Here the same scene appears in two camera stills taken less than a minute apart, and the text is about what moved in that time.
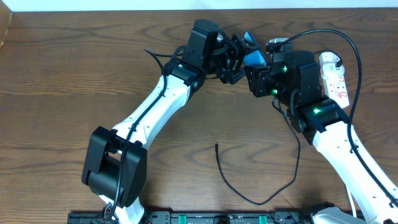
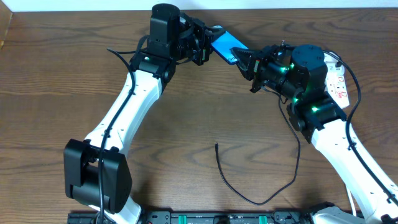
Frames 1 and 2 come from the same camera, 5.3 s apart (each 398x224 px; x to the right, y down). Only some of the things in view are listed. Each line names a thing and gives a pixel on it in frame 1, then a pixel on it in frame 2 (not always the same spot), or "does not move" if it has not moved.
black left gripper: (236, 58) to (203, 47)
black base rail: (196, 218) does not move
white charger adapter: (328, 58) does not move
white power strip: (334, 84) does not move
